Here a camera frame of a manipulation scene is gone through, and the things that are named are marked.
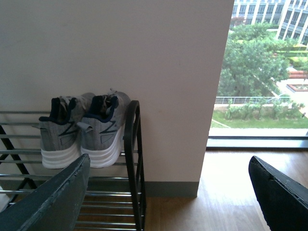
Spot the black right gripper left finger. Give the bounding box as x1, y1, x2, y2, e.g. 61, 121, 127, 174
0, 154, 90, 231

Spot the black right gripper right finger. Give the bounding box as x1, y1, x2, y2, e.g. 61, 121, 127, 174
248, 156, 308, 231

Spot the grey knit sneaker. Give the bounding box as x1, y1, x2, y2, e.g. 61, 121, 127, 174
38, 92, 95, 169
77, 90, 131, 168

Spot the black metal shoe rack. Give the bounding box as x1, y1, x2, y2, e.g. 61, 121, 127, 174
0, 101, 146, 231

